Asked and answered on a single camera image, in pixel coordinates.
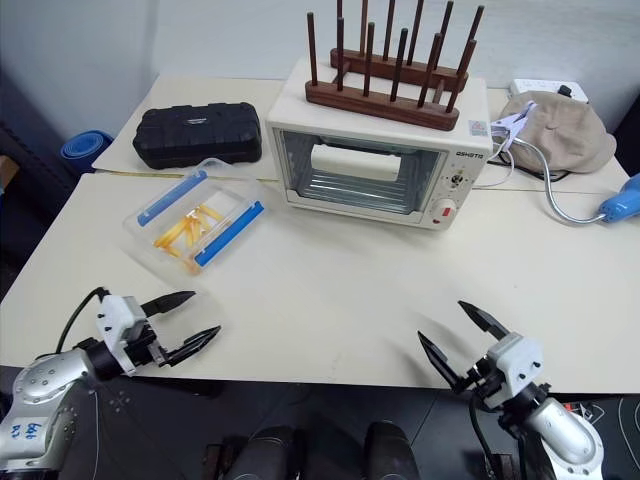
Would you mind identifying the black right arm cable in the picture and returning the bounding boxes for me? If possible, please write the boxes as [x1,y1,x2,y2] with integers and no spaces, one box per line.
[468,394,496,480]

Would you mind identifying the white toaster oven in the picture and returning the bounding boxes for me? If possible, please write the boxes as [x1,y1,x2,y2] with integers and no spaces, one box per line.
[266,55,490,233]

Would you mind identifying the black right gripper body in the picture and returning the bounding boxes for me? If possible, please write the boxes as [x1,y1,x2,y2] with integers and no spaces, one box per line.
[465,356,505,413]

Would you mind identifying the white lamp clamp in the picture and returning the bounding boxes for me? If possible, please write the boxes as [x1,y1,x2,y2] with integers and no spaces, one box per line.
[489,100,539,152]

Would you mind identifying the blue handheld device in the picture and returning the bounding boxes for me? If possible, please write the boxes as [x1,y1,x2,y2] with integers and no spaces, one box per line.
[599,172,640,225]

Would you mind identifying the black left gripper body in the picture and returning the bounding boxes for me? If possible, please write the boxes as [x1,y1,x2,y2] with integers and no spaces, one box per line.
[123,318,175,370]

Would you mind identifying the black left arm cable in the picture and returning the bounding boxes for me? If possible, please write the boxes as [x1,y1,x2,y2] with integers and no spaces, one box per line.
[54,286,112,354]

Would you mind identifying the clear plastic container blue clips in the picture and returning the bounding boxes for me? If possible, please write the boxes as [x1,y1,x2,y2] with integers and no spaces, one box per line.
[122,157,272,278]

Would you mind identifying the white power strip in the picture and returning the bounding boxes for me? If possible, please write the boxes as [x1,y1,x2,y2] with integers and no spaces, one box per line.
[508,77,591,104]

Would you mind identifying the dark rounded shape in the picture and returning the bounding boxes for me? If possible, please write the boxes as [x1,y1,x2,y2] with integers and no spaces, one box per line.
[233,424,307,480]
[361,420,420,480]

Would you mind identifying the beige cap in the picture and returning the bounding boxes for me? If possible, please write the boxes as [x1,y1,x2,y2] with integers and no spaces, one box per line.
[492,90,618,175]

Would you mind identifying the white cable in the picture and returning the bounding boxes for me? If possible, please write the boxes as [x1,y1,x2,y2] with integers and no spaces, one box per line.
[472,143,517,191]

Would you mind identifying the blue rolled mat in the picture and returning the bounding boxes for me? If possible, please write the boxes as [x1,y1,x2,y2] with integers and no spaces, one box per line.
[60,130,116,162]

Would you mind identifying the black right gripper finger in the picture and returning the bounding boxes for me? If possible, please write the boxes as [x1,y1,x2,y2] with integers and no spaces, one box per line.
[416,329,475,395]
[457,299,512,344]

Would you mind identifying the dark wooden peg rack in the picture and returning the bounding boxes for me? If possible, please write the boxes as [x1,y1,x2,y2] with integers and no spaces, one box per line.
[304,0,486,133]

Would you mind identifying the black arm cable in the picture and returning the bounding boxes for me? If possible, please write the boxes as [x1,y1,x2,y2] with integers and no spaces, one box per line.
[468,394,496,480]
[54,286,112,354]

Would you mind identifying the blue container latch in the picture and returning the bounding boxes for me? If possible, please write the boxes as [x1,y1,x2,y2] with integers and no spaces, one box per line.
[137,169,208,227]
[193,200,266,268]

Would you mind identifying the white knob with red label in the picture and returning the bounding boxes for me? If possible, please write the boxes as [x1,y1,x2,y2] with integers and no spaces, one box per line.
[430,198,459,224]

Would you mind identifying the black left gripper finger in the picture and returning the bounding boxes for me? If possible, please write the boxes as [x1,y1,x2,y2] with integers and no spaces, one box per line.
[139,290,198,318]
[160,325,223,367]

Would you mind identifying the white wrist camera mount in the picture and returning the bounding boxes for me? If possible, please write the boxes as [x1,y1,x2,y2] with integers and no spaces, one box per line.
[94,294,152,377]
[486,333,545,397]

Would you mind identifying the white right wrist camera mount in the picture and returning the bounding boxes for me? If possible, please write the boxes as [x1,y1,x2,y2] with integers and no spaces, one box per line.
[486,333,545,397]

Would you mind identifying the black plastic tool case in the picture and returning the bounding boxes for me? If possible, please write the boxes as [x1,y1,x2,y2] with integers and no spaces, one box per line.
[132,102,263,170]

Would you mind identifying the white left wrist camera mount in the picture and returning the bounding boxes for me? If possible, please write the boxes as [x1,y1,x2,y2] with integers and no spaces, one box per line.
[94,294,152,377]

